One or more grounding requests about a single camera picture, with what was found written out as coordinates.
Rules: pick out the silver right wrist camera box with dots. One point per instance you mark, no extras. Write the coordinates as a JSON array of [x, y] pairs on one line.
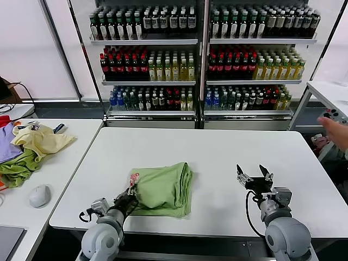
[[281, 195]]

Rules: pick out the grey control box red buttons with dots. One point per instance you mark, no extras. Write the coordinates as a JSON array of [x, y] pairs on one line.
[[335, 113]]

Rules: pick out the white cap black tea bottle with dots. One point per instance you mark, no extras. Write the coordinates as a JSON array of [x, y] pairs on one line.
[[182, 22], [173, 22], [146, 22], [163, 22], [155, 22], [191, 22]]

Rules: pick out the pink cloth pile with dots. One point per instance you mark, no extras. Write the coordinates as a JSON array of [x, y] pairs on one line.
[[319, 141]]

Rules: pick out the small red label cola bottle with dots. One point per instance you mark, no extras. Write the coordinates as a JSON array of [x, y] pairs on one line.
[[266, 102], [169, 102], [176, 102], [273, 102]]

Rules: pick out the pale yellow shirt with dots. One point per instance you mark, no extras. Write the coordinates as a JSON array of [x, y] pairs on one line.
[[46, 141]]

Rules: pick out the green cap dark juice bottle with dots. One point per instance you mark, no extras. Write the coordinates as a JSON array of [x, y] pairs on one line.
[[120, 29], [215, 28], [261, 28], [94, 29], [233, 28], [224, 28], [252, 28], [111, 29], [102, 29], [243, 28], [137, 29], [129, 29]]

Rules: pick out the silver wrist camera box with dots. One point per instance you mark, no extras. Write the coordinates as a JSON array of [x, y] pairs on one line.
[[99, 205], [281, 195]]

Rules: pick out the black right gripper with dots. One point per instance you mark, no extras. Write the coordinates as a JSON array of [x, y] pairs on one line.
[[259, 186]]

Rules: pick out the small green soda bottle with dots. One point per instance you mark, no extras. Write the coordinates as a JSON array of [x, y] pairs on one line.
[[223, 102], [132, 102], [125, 102], [230, 102]]

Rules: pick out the diagonal black white frame bar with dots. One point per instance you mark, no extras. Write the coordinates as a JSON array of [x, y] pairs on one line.
[[61, 51], [333, 43]]

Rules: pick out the beige label dark bottle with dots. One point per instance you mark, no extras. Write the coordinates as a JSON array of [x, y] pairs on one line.
[[271, 24], [280, 24]]

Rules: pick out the orange item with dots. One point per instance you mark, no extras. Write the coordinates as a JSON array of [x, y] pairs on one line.
[[2, 187]]

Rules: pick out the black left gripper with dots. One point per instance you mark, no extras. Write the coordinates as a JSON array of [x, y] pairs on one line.
[[125, 205]]

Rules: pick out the small blue water bottle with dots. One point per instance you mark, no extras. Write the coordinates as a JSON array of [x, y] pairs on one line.
[[112, 102], [208, 102], [119, 102], [216, 102]]

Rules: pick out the person's bare hand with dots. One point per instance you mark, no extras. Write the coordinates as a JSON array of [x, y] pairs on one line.
[[337, 133]]

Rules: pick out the purple garment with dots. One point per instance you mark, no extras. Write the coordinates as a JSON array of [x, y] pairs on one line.
[[6, 144]]

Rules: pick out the dark metal table crossbar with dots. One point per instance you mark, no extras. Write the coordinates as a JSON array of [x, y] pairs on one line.
[[190, 247]]

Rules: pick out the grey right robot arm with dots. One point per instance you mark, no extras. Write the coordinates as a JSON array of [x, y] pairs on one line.
[[288, 236]]

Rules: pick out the small yellow drink bottle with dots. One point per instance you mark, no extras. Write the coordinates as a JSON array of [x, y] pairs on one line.
[[183, 103], [280, 103], [286, 103], [189, 103]]

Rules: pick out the white metal frame table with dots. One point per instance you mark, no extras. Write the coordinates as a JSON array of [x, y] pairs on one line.
[[323, 91]]

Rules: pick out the brown cardboard box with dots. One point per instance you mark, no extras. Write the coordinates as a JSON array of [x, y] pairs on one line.
[[13, 91]]

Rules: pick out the small white cap dark bottle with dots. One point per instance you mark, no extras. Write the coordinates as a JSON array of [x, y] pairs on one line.
[[244, 102], [154, 102], [259, 102], [161, 102], [252, 102], [237, 102], [140, 102], [147, 102]]

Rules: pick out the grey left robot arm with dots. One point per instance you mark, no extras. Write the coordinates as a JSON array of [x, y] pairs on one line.
[[102, 239]]

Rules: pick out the light green polo shirt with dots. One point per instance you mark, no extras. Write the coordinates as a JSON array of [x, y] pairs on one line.
[[163, 187]]

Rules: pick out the metal drinks shelf unit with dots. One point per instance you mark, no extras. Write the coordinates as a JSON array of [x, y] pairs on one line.
[[149, 115], [244, 115]]

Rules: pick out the navy blue white item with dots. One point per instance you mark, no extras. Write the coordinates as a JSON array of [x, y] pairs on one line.
[[59, 128]]

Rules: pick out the crumpled green garment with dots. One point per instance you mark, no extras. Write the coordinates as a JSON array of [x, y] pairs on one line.
[[16, 170]]

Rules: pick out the red garment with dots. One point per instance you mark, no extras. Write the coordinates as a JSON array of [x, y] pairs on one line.
[[4, 121]]

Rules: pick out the white cap dark drink bottle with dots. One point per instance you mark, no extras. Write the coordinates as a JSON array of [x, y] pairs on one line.
[[316, 24], [298, 24], [289, 24], [307, 24]]

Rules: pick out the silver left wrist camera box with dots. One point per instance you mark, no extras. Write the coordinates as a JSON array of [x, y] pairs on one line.
[[99, 205]]

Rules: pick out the white computer mouse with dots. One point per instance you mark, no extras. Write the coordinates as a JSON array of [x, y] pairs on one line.
[[40, 195]]

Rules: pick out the red cap cola bottle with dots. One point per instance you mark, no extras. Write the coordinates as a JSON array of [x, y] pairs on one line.
[[236, 68], [102, 68], [211, 68], [219, 68], [119, 68], [127, 68], [243, 68], [143, 68], [111, 68], [251, 68], [227, 68], [135, 68]]

